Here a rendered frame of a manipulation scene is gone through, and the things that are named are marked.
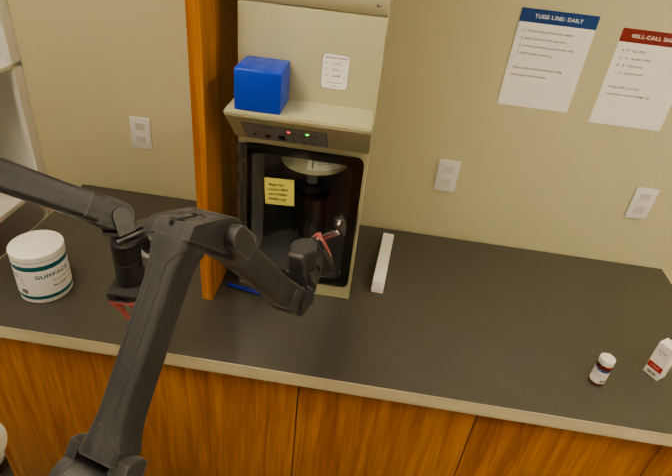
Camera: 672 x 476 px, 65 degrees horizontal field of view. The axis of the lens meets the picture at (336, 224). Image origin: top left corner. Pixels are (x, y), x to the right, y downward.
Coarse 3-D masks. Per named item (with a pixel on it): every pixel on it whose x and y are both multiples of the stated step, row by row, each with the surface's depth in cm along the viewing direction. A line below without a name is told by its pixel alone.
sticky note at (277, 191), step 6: (264, 180) 132; (270, 180) 132; (276, 180) 132; (282, 180) 131; (288, 180) 131; (270, 186) 133; (276, 186) 133; (282, 186) 132; (288, 186) 132; (270, 192) 134; (276, 192) 134; (282, 192) 133; (288, 192) 133; (270, 198) 135; (276, 198) 134; (282, 198) 134; (288, 198) 134; (276, 204) 135; (282, 204) 135; (288, 204) 135
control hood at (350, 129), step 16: (224, 112) 112; (240, 112) 112; (256, 112) 112; (288, 112) 114; (304, 112) 115; (320, 112) 116; (336, 112) 117; (352, 112) 118; (368, 112) 119; (240, 128) 120; (304, 128) 114; (320, 128) 112; (336, 128) 112; (352, 128) 111; (368, 128) 111; (336, 144) 120; (352, 144) 119; (368, 144) 117
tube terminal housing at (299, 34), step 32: (256, 32) 114; (288, 32) 113; (320, 32) 112; (352, 32) 112; (384, 32) 111; (320, 64) 116; (352, 64) 115; (320, 96) 120; (352, 96) 119; (352, 256) 143; (320, 288) 150
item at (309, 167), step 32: (256, 160) 129; (288, 160) 128; (320, 160) 127; (352, 160) 126; (256, 192) 134; (320, 192) 132; (352, 192) 131; (256, 224) 140; (288, 224) 138; (320, 224) 137; (352, 224) 136
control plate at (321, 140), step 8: (248, 128) 119; (256, 128) 118; (264, 128) 117; (272, 128) 116; (280, 128) 116; (288, 128) 115; (248, 136) 124; (256, 136) 123; (264, 136) 122; (272, 136) 121; (288, 136) 120; (296, 136) 119; (304, 136) 118; (312, 136) 117; (320, 136) 117; (304, 144) 123; (312, 144) 122; (320, 144) 122
